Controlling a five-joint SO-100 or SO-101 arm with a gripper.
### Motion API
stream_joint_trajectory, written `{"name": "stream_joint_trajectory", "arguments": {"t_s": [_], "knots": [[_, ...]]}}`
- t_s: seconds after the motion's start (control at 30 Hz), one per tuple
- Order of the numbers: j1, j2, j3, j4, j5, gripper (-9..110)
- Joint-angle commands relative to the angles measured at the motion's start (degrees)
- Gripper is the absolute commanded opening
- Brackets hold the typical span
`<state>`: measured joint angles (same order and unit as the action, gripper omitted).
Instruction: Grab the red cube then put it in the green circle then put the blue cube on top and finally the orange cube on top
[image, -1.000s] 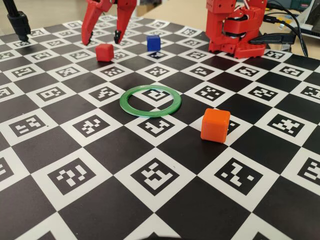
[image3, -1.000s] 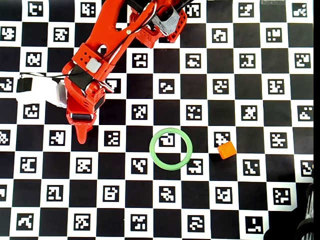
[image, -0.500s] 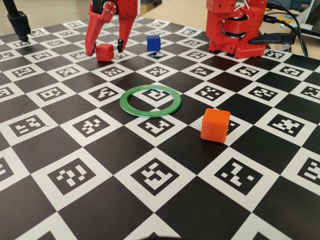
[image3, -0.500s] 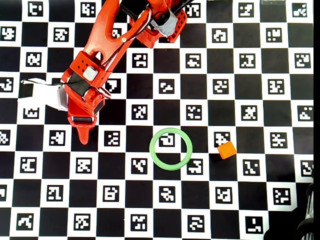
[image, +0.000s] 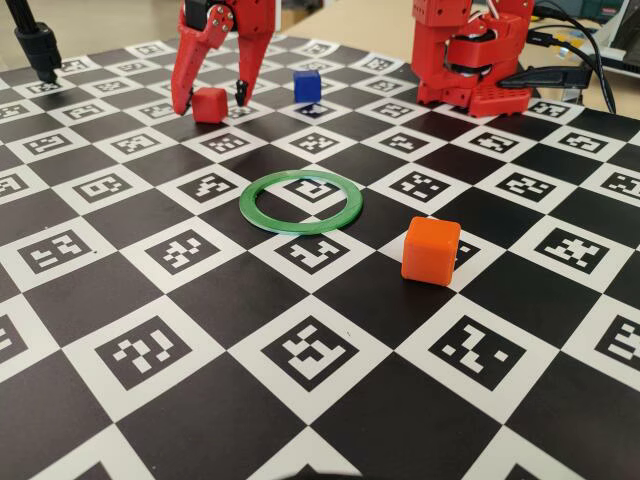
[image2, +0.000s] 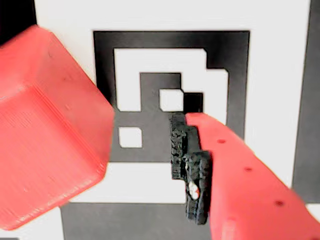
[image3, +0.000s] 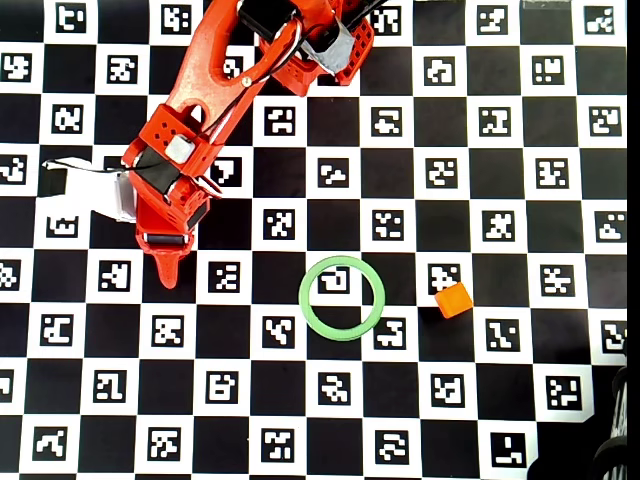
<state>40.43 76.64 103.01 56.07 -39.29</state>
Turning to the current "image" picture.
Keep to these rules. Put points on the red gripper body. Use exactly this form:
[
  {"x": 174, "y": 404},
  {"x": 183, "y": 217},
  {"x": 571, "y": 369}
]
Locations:
[{"x": 248, "y": 17}]

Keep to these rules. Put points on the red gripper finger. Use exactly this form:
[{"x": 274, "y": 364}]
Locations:
[
  {"x": 187, "y": 70},
  {"x": 252, "y": 60}
]

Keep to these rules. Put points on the red cube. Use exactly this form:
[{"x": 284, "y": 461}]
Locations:
[{"x": 209, "y": 106}]

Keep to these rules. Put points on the blue cube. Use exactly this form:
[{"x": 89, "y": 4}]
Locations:
[{"x": 306, "y": 87}]

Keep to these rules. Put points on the red robot arm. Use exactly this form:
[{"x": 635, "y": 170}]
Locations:
[{"x": 440, "y": 30}]

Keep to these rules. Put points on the orange cube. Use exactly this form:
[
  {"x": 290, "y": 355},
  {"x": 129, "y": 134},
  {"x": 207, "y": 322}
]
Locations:
[{"x": 430, "y": 252}]

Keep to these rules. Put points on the cardboard box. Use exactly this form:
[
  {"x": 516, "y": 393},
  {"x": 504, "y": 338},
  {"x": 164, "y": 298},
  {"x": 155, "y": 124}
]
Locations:
[{"x": 292, "y": 19}]

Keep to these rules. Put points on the black tripod leg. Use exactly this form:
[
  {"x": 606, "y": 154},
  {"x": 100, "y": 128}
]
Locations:
[{"x": 39, "y": 47}]

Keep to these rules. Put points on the black white marker checkerboard mat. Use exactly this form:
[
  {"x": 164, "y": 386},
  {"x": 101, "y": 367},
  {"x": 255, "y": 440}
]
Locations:
[{"x": 225, "y": 310}]

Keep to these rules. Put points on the black usb plug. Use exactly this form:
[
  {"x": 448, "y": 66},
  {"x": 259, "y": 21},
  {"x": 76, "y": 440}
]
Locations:
[{"x": 547, "y": 39}]

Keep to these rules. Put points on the green tool case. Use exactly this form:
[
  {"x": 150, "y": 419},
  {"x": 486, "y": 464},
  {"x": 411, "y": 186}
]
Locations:
[{"x": 605, "y": 7}]

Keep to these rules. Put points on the white grey device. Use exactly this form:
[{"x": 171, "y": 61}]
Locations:
[{"x": 622, "y": 45}]

